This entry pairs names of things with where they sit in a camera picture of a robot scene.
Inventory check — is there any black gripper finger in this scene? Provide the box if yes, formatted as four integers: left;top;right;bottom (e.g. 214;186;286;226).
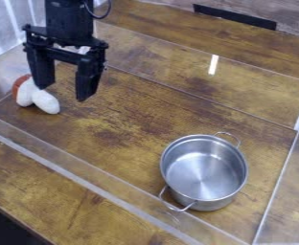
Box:
75;58;105;101
27;49;55;89

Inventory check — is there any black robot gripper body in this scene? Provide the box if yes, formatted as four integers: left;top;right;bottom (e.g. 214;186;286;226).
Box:
23;0;109;65

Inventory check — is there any white plush mushroom red cap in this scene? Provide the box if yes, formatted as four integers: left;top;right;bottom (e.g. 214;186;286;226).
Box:
12;74;60;115

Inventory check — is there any silver metal pot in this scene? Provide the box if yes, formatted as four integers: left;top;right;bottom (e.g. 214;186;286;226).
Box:
159;132;249;212

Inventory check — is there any black bar on table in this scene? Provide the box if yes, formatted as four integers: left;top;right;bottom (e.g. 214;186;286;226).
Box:
194;4;278;31

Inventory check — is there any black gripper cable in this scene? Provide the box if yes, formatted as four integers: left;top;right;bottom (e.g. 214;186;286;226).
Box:
82;0;114;20

